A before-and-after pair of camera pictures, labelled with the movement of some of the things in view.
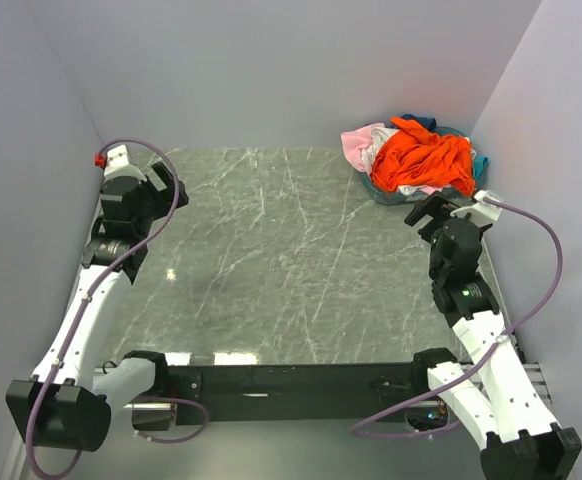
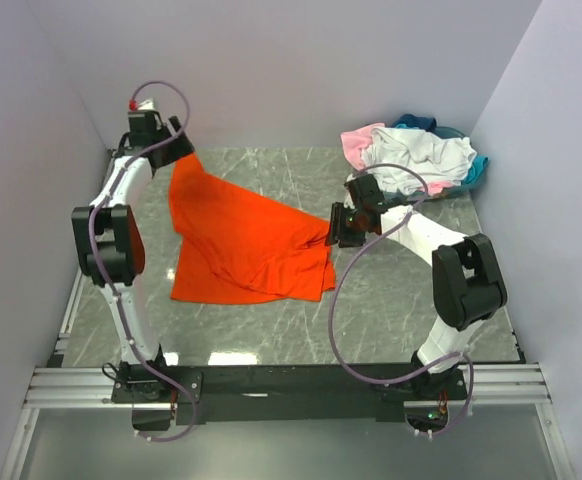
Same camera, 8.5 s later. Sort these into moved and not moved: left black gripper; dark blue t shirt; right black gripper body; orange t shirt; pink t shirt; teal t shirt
Moved: right black gripper body; left black gripper; orange t shirt
Not moved: dark blue t shirt; teal t shirt; pink t shirt
